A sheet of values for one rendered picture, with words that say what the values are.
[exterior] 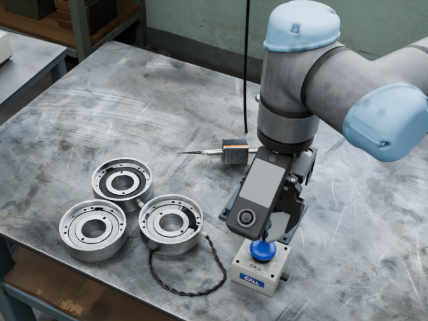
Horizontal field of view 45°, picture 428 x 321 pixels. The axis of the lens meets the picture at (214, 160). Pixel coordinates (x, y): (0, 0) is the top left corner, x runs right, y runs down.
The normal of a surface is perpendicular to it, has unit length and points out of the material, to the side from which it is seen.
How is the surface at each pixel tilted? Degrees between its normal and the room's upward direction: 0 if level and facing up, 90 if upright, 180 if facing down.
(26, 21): 0
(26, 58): 0
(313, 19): 0
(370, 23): 90
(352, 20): 90
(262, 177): 31
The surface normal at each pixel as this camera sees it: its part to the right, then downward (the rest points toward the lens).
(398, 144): 0.59, 0.57
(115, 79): 0.03, -0.73
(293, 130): 0.00, 0.68
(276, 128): -0.51, 0.58
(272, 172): -0.16, -0.30
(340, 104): -0.75, 0.10
